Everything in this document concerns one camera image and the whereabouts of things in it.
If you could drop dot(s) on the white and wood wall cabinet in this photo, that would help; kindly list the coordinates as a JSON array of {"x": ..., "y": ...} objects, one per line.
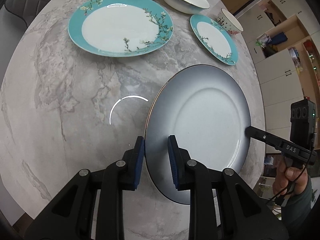
[{"x": 283, "y": 40}]

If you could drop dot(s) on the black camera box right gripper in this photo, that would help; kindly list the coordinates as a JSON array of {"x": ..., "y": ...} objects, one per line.
[{"x": 303, "y": 114}]

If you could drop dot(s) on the grey gradient large plate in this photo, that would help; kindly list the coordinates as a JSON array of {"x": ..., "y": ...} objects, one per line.
[{"x": 207, "y": 112}]

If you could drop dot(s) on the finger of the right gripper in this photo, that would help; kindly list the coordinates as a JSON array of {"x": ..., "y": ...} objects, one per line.
[{"x": 263, "y": 136}]

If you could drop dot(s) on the small patterned rice bowl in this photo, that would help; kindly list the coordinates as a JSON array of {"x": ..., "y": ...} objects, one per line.
[{"x": 229, "y": 22}]

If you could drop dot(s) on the large teal floral plate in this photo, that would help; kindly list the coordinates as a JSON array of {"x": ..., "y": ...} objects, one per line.
[{"x": 120, "y": 28}]

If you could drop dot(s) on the person's right hand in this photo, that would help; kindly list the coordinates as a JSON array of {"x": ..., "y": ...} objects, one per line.
[{"x": 285, "y": 175}]

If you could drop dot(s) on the grey-green right sleeve forearm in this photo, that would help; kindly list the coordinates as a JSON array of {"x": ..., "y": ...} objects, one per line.
[{"x": 298, "y": 207}]

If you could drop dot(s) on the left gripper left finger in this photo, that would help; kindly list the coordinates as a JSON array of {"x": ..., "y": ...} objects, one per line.
[{"x": 133, "y": 167}]

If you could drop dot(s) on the small teal floral plate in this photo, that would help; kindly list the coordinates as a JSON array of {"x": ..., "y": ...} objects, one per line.
[{"x": 214, "y": 38}]

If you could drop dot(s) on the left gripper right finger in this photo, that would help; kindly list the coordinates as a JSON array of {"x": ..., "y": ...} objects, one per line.
[{"x": 178, "y": 158}]

